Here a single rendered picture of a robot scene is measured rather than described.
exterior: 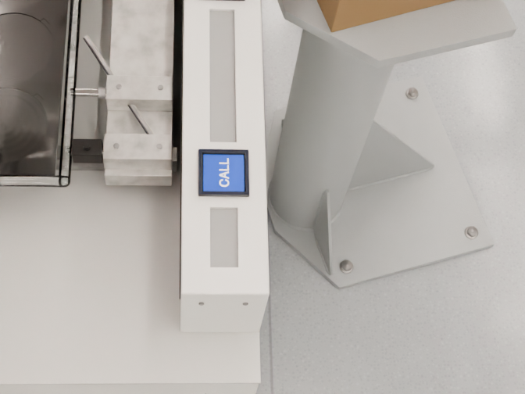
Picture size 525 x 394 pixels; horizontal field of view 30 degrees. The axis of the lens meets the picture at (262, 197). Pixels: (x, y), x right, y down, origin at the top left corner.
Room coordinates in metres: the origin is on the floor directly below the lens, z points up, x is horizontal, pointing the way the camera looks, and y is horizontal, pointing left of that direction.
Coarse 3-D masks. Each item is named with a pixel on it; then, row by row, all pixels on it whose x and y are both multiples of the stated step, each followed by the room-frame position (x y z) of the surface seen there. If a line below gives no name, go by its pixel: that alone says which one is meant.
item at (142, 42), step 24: (120, 0) 0.73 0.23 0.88; (144, 0) 0.74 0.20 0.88; (168, 0) 0.74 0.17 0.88; (120, 24) 0.69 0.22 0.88; (144, 24) 0.70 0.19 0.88; (168, 24) 0.71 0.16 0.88; (120, 48) 0.66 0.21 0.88; (144, 48) 0.66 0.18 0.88; (168, 48) 0.67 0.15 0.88; (120, 72) 0.62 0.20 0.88; (144, 72) 0.63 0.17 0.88; (168, 72) 0.64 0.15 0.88; (120, 120) 0.56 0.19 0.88; (168, 120) 0.57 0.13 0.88
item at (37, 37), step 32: (0, 0) 0.68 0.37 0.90; (32, 0) 0.69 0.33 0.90; (64, 0) 0.70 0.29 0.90; (0, 32) 0.64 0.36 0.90; (32, 32) 0.64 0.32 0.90; (64, 32) 0.65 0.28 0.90; (0, 64) 0.59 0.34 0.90; (32, 64) 0.60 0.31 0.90; (0, 96) 0.55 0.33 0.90; (32, 96) 0.56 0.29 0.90; (0, 128) 0.51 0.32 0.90; (32, 128) 0.51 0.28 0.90; (0, 160) 0.47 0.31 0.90; (32, 160) 0.47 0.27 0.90
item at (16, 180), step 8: (0, 176) 0.44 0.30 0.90; (8, 176) 0.45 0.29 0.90; (16, 176) 0.45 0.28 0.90; (24, 176) 0.45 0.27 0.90; (32, 176) 0.45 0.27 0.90; (40, 176) 0.45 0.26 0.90; (48, 176) 0.46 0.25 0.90; (56, 176) 0.46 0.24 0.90; (0, 184) 0.44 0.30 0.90; (8, 184) 0.44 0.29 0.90; (16, 184) 0.44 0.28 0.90; (24, 184) 0.44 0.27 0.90; (32, 184) 0.44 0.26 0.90; (40, 184) 0.45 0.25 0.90; (48, 184) 0.45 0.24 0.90; (56, 184) 0.45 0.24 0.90
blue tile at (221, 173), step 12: (204, 156) 0.49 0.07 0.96; (216, 156) 0.49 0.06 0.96; (228, 156) 0.49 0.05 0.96; (240, 156) 0.50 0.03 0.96; (204, 168) 0.47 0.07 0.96; (216, 168) 0.48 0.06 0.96; (228, 168) 0.48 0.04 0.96; (240, 168) 0.48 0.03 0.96; (204, 180) 0.46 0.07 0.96; (216, 180) 0.46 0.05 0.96; (228, 180) 0.47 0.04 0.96; (240, 180) 0.47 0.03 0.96
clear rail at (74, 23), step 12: (72, 0) 0.70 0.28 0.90; (72, 12) 0.68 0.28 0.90; (72, 24) 0.66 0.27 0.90; (72, 36) 0.65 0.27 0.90; (72, 48) 0.63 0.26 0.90; (72, 60) 0.61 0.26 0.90; (72, 72) 0.60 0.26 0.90; (72, 84) 0.58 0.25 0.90; (72, 96) 0.57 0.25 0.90; (72, 108) 0.55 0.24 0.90; (72, 120) 0.53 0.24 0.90; (72, 132) 0.52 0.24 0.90; (60, 156) 0.48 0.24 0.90; (60, 168) 0.47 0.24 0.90
